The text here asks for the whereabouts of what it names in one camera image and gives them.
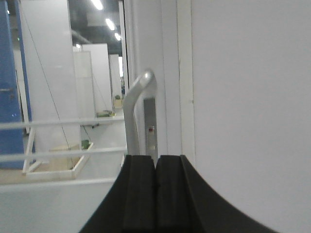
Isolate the white framed sliding glass door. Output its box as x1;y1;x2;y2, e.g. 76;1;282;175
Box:
0;0;182;233

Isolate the silver door lock plate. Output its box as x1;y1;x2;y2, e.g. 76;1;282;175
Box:
143;98;158;166

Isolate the silver curved door handle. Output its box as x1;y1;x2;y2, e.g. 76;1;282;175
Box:
123;69;155;155

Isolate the far green sandbag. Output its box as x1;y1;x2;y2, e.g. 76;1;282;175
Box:
81;139;91;150

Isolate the blue door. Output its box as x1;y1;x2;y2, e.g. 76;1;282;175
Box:
0;0;24;156

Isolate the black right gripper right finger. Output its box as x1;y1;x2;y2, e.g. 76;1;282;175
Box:
156;155;273;233

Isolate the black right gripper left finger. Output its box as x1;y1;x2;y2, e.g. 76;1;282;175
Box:
80;155;156;233

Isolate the white partition panel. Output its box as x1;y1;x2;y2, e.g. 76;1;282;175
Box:
18;0;82;156

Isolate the white door frame post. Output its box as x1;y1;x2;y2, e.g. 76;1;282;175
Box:
177;0;195;165

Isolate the white wall panel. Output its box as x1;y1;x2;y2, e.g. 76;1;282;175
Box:
191;0;311;233

